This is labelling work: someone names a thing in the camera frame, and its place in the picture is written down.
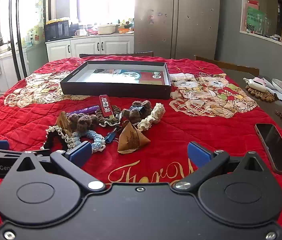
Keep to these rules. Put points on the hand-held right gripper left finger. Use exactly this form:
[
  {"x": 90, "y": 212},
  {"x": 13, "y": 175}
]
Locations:
[{"x": 79, "y": 153}]

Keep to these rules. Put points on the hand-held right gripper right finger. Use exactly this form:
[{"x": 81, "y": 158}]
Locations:
[{"x": 198, "y": 153}]

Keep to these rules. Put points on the light blue crochet scrunchie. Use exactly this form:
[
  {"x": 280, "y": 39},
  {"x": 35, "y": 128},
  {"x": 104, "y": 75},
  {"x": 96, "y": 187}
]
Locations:
[{"x": 94, "y": 136}]

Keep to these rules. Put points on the tan pyramid paper packet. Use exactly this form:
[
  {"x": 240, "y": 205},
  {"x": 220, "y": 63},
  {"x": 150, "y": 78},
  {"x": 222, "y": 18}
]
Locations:
[
  {"x": 131, "y": 138},
  {"x": 62, "y": 122}
]

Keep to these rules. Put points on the red printed packet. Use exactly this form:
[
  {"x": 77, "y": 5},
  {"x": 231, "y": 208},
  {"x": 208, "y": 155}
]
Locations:
[{"x": 105, "y": 106}]

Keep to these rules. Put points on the cream crochet scrunchie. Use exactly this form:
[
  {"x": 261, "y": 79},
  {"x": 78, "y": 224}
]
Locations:
[{"x": 156, "y": 113}]

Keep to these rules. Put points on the black shallow box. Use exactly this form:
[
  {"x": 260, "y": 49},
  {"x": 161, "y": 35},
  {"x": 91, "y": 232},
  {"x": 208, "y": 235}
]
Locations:
[{"x": 116, "y": 90}]

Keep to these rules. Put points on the red printed blanket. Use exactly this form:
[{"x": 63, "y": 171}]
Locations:
[{"x": 206, "y": 130}]

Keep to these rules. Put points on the blue binder clip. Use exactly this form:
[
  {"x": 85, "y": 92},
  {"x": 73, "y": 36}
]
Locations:
[{"x": 111, "y": 137}]

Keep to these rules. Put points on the black and white scrunchie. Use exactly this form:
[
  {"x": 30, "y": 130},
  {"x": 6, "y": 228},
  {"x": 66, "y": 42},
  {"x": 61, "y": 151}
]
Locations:
[{"x": 53, "y": 130}]

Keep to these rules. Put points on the purple tube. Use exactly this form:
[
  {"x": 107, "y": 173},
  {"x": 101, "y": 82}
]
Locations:
[{"x": 83, "y": 110}]

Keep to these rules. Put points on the brown braided scrunchie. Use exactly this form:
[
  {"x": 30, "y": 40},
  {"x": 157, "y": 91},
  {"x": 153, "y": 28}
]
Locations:
[{"x": 114, "y": 114}]

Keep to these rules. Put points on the brown furry blue-toothed hair clip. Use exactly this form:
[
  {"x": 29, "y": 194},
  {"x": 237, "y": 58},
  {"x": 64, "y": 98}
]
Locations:
[{"x": 146, "y": 105}]

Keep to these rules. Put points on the black smartphone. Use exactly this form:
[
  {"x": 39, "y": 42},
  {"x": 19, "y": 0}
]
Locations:
[{"x": 274, "y": 147}]

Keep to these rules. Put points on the white kitchen counter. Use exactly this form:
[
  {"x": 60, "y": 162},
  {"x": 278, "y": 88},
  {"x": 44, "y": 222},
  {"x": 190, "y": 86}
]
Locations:
[{"x": 8, "y": 62}]

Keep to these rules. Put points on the brown woven trivet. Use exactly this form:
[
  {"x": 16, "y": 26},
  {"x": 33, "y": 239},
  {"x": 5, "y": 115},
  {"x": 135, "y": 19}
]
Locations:
[{"x": 263, "y": 96}]

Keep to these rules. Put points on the dark wooden chair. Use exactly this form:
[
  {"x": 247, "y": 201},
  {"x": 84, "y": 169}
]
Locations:
[{"x": 116, "y": 54}]

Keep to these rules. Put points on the white counter cabinet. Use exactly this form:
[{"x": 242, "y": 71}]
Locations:
[{"x": 86, "y": 46}]

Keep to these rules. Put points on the black framed glass door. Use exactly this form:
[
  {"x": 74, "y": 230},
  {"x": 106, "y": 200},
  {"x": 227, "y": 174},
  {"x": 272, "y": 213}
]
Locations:
[{"x": 16, "y": 30}]

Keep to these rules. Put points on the white mug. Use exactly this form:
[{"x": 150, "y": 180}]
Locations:
[{"x": 79, "y": 32}]

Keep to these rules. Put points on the black microwave oven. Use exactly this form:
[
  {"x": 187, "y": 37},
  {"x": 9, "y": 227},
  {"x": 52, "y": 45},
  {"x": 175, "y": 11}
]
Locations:
[{"x": 56, "y": 31}]

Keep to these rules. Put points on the silver refrigerator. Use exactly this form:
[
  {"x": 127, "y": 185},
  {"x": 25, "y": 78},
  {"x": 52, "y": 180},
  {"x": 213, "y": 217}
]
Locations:
[{"x": 181, "y": 30}]

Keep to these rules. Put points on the small black appliance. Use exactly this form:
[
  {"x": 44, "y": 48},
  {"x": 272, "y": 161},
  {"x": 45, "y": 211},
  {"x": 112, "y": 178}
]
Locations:
[{"x": 74, "y": 28}]

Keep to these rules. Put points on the white plastic basin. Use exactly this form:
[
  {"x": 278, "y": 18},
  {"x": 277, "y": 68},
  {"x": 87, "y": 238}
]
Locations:
[{"x": 107, "y": 29}]

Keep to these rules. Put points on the orange container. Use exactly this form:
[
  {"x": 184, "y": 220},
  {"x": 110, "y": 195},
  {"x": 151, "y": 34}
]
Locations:
[{"x": 125, "y": 30}]

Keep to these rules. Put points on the green paper sheet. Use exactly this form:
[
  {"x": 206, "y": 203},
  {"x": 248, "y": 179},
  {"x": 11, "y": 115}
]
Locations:
[{"x": 254, "y": 18}]

